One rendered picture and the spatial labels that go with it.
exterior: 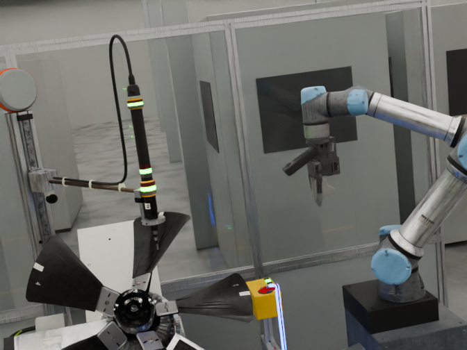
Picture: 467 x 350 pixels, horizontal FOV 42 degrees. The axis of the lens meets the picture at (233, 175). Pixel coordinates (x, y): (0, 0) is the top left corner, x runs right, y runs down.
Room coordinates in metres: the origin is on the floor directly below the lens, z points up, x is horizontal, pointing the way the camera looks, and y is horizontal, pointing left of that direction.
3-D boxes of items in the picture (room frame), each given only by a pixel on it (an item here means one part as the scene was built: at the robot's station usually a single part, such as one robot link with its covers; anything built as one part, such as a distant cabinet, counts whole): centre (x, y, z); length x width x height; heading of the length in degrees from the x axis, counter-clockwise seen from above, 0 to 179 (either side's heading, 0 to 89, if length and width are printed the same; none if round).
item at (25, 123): (2.22, 0.73, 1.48); 0.05 x 0.03 x 0.62; 134
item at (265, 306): (2.09, -0.05, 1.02); 0.16 x 0.10 x 0.11; 9
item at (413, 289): (1.87, -0.50, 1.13); 0.15 x 0.15 x 0.10
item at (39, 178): (2.18, 0.69, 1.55); 0.10 x 0.07 x 0.08; 44
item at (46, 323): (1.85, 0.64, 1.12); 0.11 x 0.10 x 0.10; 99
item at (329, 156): (1.83, -0.27, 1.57); 0.09 x 0.08 x 0.12; 99
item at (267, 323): (2.09, -0.05, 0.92); 0.03 x 0.03 x 0.12; 9
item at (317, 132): (1.83, -0.27, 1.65); 0.08 x 0.08 x 0.05
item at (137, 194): (1.74, 0.26, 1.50); 0.09 x 0.07 x 0.10; 44
